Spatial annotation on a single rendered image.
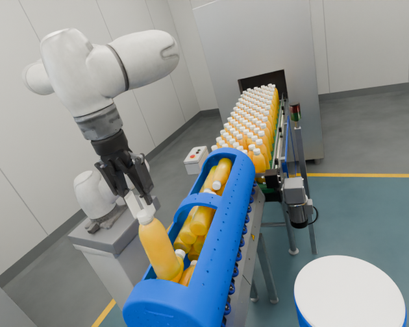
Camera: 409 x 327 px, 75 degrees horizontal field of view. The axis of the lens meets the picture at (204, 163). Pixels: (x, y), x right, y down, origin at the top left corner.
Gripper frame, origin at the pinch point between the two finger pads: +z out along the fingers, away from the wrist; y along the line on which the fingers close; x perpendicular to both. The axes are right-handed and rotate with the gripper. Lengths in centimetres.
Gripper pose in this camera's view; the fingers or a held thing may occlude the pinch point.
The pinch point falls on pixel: (140, 204)
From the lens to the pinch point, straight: 71.2
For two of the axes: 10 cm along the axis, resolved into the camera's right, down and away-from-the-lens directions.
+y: 9.2, -1.0, -3.8
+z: 2.8, 8.5, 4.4
